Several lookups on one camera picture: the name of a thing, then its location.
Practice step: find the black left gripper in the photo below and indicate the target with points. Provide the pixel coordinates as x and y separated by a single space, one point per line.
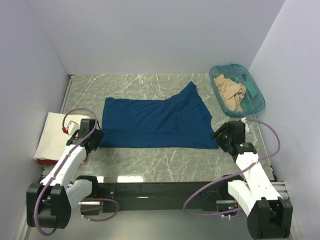
99 135

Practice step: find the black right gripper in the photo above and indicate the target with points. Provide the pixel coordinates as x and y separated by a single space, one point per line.
223 129

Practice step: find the blue t-shirt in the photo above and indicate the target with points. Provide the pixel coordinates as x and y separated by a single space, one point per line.
181 121

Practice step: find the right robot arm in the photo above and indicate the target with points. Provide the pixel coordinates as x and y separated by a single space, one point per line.
269 215

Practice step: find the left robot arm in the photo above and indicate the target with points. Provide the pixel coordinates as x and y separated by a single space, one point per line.
49 203

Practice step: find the white folded t-shirt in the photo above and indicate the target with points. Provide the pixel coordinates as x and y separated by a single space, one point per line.
53 141

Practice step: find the beige garment in bin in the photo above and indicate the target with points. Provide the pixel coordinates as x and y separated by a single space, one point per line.
232 93

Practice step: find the teal plastic bin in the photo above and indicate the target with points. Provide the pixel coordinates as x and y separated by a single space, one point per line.
253 102

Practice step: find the red folded t-shirt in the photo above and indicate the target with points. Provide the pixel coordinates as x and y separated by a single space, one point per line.
48 162

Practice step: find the black base beam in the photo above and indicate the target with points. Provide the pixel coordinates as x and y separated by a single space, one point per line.
144 196

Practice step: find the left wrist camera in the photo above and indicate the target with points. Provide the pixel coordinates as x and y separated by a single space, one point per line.
71 128

